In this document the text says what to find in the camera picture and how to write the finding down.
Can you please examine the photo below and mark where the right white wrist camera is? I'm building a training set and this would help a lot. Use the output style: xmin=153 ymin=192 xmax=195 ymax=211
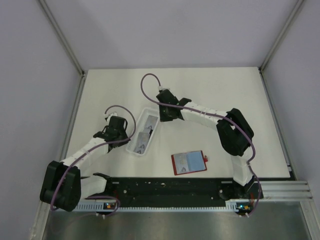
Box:
xmin=157 ymin=85 xmax=170 ymax=92

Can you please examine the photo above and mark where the white slotted cable duct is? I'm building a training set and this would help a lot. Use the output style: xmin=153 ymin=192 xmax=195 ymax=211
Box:
xmin=73 ymin=201 xmax=253 ymax=213

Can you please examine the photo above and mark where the aluminium frame rail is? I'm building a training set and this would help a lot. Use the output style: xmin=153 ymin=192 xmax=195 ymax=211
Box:
xmin=260 ymin=181 xmax=313 ymax=202

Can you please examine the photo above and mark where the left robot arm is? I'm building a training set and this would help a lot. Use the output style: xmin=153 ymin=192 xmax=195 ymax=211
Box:
xmin=39 ymin=113 xmax=130 ymax=212

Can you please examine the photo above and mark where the red leather card holder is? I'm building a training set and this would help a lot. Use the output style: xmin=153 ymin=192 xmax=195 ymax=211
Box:
xmin=171 ymin=150 xmax=208 ymax=176

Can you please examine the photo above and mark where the white plastic basket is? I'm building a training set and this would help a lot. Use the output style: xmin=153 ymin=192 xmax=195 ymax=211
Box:
xmin=126 ymin=107 xmax=160 ymax=157

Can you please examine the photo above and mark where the silver card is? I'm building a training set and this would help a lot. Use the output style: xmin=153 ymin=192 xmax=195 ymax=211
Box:
xmin=175 ymin=157 xmax=189 ymax=174

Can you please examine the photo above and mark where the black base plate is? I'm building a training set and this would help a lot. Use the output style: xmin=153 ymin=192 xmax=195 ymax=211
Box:
xmin=104 ymin=176 xmax=265 ymax=208

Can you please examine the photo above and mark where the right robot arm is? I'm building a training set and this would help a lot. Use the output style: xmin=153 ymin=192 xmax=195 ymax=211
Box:
xmin=156 ymin=89 xmax=256 ymax=198

